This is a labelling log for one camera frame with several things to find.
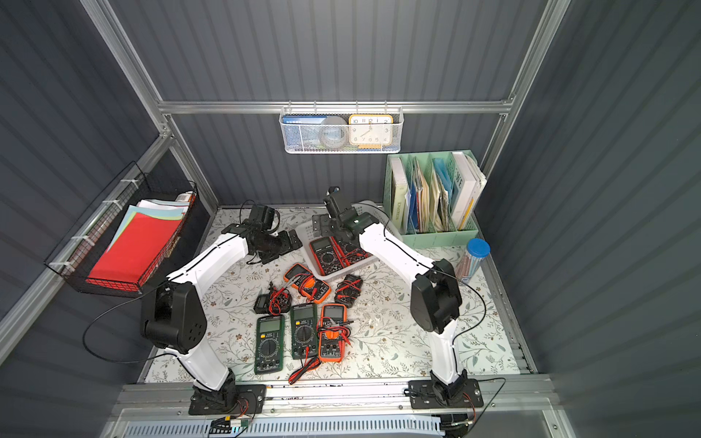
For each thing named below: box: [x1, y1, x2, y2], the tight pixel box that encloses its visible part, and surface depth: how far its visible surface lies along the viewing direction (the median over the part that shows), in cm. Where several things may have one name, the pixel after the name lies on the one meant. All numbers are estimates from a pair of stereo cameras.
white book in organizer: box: [450, 151, 488, 230], surface depth 100 cm
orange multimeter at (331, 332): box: [317, 302, 348, 363], surface depth 82 cm
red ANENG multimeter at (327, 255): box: [308, 236, 345, 277], surface depth 104 cm
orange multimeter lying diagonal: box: [282, 262, 333, 304], surface depth 93 cm
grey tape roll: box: [318, 115, 349, 150], surface depth 89 cm
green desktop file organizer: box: [383, 149, 488, 250], surface depth 101 cm
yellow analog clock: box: [347, 114, 395, 149], surface depth 90 cm
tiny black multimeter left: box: [253, 286, 293, 316], surface depth 90 cm
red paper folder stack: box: [85, 192, 197, 292], surface depth 77 cm
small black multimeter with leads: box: [334, 273, 364, 309], surface depth 93 cm
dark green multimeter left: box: [253, 314, 285, 376], surface depth 82 cm
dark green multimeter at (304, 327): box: [290, 302, 319, 360], surface depth 85 cm
